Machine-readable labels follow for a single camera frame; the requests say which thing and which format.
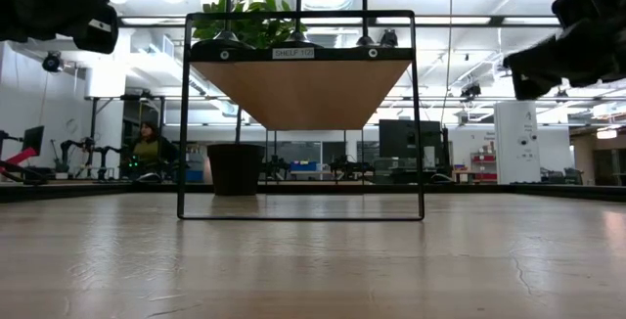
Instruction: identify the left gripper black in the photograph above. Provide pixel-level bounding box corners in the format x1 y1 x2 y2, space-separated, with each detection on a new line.
0 0 120 55

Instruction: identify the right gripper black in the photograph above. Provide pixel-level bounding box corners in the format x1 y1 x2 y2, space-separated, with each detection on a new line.
503 0 626 101

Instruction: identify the black candlestick holder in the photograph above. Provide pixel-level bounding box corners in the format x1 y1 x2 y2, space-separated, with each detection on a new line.
282 0 319 49
191 0 255 51
355 0 377 48

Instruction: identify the white pillar cabinet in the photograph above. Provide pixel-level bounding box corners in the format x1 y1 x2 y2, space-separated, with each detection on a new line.
493 101 543 186

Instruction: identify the red shelf rack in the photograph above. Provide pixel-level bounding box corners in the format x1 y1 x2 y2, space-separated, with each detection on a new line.
469 151 498 183

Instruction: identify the small black monitor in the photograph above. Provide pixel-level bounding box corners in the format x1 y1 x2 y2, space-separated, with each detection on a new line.
22 125 45 157

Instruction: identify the large black monitor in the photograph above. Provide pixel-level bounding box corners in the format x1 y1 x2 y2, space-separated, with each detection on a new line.
379 118 449 173

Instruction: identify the person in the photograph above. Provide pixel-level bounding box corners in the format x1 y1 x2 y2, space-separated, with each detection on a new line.
127 120 180 181

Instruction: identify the green potted plant black pot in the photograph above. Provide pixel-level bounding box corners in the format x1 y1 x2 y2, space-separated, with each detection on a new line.
191 0 309 197

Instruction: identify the black dome camera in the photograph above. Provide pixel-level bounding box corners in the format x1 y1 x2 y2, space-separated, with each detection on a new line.
41 52 64 73

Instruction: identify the black metal rig frame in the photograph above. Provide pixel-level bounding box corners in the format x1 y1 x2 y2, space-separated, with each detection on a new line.
0 181 626 204

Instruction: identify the wooden shelf black metal frame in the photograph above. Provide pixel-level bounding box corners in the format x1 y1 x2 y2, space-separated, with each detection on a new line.
176 9 425 222

